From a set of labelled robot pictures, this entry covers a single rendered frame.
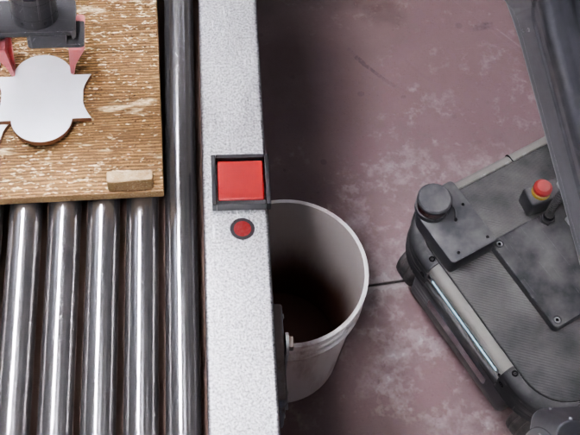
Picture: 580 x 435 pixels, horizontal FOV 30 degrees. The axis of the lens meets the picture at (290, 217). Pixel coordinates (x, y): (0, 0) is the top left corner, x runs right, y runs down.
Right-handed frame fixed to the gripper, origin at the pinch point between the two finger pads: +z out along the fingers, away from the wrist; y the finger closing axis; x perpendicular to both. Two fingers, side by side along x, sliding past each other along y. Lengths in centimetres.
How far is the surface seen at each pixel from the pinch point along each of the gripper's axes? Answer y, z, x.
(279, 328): 29.4, 17.5, -32.4
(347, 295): 51, 73, 12
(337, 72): 60, 78, 83
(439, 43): 87, 75, 90
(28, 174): -1.9, 4.3, -15.3
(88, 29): 6.1, -0.6, 7.3
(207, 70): 22.2, 2.2, 1.2
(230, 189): 23.9, 4.8, -18.9
